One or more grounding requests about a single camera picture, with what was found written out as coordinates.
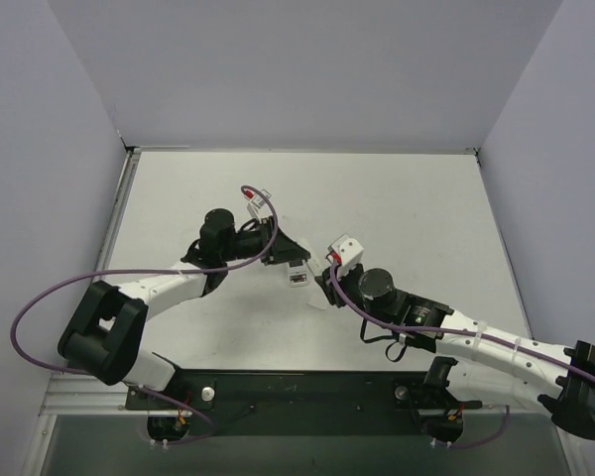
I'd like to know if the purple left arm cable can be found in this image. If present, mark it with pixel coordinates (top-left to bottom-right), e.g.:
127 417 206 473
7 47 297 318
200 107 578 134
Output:
10 183 280 376

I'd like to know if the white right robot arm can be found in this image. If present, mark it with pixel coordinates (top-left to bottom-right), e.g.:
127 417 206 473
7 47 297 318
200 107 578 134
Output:
314 265 595 441

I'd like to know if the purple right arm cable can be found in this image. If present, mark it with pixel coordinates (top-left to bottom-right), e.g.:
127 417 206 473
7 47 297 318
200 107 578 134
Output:
329 260 595 450

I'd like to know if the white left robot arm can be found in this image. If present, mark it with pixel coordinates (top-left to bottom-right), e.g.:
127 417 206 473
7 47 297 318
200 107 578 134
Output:
58 208 310 409

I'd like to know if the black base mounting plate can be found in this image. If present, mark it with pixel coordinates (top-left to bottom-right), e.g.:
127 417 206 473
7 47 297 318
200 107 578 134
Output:
125 370 482 436

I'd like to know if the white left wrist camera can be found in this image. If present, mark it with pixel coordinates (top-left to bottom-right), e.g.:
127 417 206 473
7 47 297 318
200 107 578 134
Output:
243 188 272 212

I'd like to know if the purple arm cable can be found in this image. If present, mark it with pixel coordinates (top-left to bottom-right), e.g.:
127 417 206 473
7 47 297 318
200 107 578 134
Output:
10 183 280 376
329 260 595 450

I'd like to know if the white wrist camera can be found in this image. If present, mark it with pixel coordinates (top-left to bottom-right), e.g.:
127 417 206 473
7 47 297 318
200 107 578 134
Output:
243 188 272 212
326 234 364 278

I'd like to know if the white battery cover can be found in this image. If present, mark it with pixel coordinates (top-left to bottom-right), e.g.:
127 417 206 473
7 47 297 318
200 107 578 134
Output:
308 295 329 310

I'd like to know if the aluminium frame rail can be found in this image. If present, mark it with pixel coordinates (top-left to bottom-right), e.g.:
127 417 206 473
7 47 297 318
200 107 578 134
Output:
40 373 127 416

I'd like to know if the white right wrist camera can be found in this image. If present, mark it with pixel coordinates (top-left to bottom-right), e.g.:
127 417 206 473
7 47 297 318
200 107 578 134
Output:
326 234 364 278

